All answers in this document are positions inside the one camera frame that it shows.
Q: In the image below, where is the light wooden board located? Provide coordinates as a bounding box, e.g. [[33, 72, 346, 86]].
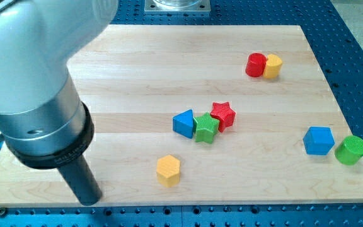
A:
[[0, 25, 363, 208]]

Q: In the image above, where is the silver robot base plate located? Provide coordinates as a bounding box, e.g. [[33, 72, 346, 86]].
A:
[[144, 0, 211, 13]]

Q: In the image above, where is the blue triangle block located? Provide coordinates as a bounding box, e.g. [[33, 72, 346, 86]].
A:
[[172, 109, 195, 139]]

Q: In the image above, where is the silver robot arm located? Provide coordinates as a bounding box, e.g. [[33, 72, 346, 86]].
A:
[[0, 0, 118, 156]]

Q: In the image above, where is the blue cube block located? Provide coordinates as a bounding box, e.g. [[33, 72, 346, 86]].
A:
[[302, 126, 335, 155]]

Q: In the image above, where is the red cylinder block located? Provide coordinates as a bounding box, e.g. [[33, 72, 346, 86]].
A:
[[245, 52, 267, 77]]

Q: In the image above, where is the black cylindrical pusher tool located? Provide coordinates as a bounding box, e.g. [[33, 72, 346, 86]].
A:
[[6, 105, 102, 206]]

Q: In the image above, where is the yellow half-round block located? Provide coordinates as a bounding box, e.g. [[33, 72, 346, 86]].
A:
[[263, 54, 283, 79]]

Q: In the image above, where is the green star block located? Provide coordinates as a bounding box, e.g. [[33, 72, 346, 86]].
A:
[[193, 112, 220, 144]]

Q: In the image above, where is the yellow hexagon block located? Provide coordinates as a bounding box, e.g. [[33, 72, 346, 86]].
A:
[[156, 154, 181, 187]]

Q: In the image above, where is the red star block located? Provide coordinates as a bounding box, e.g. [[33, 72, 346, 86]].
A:
[[210, 102, 236, 132]]

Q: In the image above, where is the green cylinder block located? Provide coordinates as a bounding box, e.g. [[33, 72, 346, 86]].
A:
[[335, 135, 363, 165]]

